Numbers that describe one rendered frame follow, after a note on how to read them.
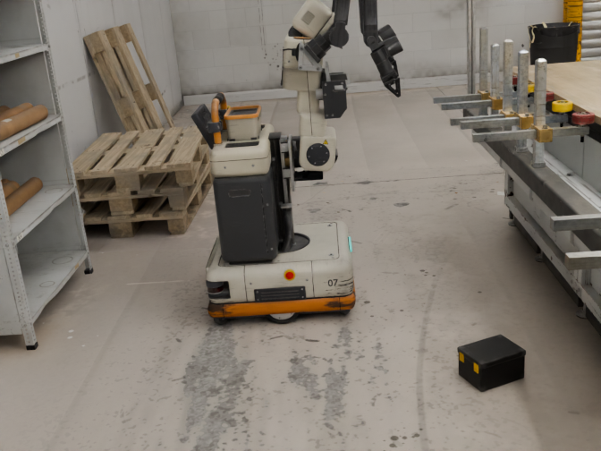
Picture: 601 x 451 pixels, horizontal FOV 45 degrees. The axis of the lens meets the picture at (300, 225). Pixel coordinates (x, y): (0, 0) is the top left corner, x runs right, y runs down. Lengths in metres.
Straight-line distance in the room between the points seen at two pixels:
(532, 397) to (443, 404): 0.32
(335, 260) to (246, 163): 0.59
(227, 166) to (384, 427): 1.26
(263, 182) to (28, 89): 1.50
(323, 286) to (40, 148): 1.75
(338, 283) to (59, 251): 1.73
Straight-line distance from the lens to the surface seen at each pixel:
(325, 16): 3.17
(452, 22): 9.40
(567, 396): 2.83
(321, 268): 3.22
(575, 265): 1.72
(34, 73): 4.06
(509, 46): 3.41
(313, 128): 3.22
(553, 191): 2.72
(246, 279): 3.24
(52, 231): 4.25
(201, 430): 2.70
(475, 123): 3.13
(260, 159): 3.10
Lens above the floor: 1.50
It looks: 19 degrees down
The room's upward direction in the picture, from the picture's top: 5 degrees counter-clockwise
